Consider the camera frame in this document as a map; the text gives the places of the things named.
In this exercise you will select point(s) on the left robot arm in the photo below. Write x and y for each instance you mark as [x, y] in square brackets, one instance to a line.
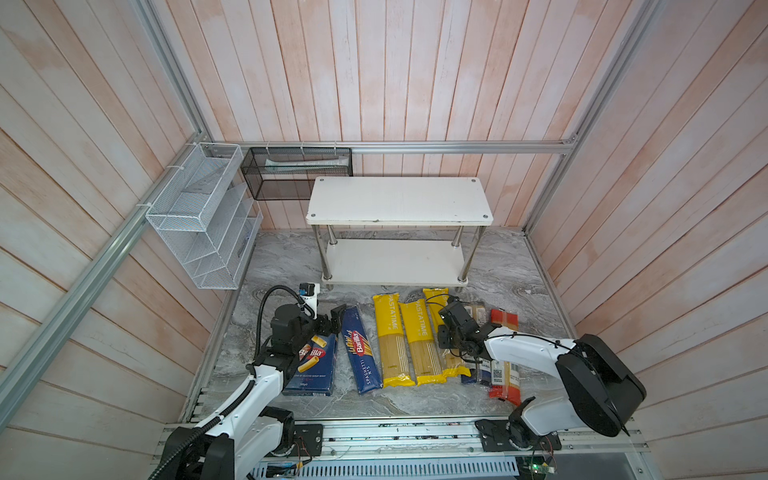
[232, 441]

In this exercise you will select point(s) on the red-end spaghetti bag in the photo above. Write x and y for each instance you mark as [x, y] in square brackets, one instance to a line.
[505, 377]

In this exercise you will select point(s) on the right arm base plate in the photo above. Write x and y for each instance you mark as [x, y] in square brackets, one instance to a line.
[506, 436]

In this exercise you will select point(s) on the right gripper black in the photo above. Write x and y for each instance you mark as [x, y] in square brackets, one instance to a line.
[442, 341]

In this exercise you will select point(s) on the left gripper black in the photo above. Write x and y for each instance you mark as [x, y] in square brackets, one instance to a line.
[336, 324]

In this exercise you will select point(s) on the white two-tier shelf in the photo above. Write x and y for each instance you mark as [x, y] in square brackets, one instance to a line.
[454, 202]

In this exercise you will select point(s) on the aluminium front rail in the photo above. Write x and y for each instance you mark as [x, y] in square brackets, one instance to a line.
[443, 437]

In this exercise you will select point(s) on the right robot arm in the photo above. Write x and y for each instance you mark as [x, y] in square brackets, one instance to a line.
[601, 392]

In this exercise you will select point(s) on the white wire mesh organizer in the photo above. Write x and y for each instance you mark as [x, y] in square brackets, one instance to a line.
[206, 220]

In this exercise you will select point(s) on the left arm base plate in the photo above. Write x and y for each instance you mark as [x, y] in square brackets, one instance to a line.
[306, 440]

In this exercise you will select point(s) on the blue Barilla spaghetti box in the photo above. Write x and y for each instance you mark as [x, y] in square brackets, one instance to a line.
[359, 350]

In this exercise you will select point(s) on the blue Barilla rigatoni box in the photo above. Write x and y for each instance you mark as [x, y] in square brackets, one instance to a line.
[315, 373]

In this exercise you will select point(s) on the yellow pastatime spaghetti bag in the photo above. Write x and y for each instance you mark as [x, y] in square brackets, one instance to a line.
[424, 354]
[391, 340]
[452, 365]

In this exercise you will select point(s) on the black mesh basket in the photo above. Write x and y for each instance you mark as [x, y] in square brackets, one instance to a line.
[289, 173]

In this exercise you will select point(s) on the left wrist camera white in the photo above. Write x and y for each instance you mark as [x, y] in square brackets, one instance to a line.
[309, 294]

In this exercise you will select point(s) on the blue-end spaghetti bag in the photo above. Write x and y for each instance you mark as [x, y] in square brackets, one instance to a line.
[479, 373]

